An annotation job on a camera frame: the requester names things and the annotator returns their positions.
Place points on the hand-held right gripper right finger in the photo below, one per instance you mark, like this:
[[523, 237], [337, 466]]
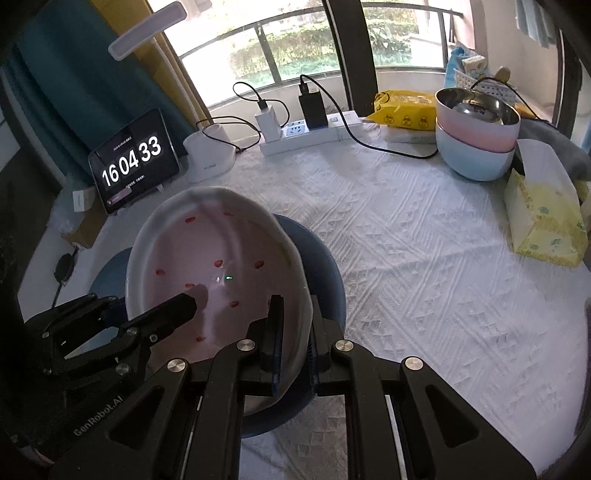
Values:
[[313, 364]]

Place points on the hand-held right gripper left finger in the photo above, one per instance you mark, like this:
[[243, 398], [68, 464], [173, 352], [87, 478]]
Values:
[[277, 332]]

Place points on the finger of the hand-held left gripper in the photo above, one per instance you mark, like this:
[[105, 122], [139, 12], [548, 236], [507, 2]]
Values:
[[74, 308], [171, 311]]

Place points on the blue plate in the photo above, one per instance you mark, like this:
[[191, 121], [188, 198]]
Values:
[[108, 277]]

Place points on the white bowl pink inside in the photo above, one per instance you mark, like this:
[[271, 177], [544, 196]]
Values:
[[207, 240]]

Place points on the cardboard box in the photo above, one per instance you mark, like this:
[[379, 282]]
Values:
[[87, 230]]

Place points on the white textured tablecloth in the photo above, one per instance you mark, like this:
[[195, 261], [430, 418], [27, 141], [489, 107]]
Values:
[[438, 277]]

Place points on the tablet showing clock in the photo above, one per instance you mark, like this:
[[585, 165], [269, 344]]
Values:
[[134, 161]]

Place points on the white desk lamp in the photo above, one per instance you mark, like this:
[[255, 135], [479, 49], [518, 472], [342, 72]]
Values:
[[210, 157]]

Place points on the white power strip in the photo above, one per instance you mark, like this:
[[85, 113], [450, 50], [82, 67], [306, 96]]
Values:
[[295, 134]]

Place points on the white charger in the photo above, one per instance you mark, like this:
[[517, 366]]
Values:
[[268, 122]]

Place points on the black charger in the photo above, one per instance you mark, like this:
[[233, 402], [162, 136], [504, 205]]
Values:
[[313, 108]]

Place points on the yellow curtain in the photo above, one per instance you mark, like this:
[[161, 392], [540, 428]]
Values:
[[152, 74]]

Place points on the teal curtain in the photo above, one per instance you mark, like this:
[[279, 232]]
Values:
[[69, 69]]

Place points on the light blue bowl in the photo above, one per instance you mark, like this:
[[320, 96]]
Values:
[[475, 164]]

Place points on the yellow tissue box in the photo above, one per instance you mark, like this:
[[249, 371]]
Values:
[[540, 221]]

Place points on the balcony railing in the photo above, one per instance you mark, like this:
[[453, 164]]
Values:
[[271, 55]]

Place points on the pink steel-lined bowl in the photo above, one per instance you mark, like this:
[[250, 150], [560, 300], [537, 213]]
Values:
[[475, 134]]

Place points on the white plastic basket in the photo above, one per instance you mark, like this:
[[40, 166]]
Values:
[[466, 81]]

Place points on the hanging light blue garment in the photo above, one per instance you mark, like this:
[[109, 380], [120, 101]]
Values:
[[535, 23]]

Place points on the dark sliding door frame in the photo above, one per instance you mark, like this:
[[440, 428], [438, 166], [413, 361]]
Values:
[[355, 69]]

